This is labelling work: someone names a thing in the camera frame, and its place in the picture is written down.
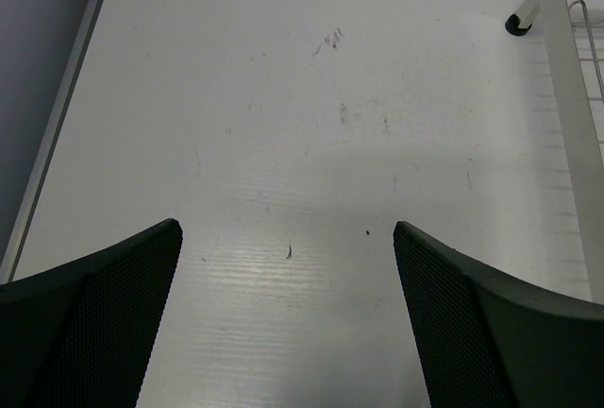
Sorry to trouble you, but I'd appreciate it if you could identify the steel two-tier dish rack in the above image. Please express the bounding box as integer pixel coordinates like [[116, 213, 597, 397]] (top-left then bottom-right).
[[505, 0, 604, 220]]

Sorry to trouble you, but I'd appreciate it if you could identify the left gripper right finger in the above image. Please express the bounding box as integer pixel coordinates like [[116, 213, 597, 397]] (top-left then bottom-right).
[[394, 221, 603, 407]]

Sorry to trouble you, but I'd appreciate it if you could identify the aluminium table edge rail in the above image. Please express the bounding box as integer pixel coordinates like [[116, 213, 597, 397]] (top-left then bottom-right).
[[1, 0, 104, 284]]

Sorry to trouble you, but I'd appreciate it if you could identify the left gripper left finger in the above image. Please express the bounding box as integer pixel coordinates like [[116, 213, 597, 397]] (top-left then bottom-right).
[[1, 219, 183, 407]]

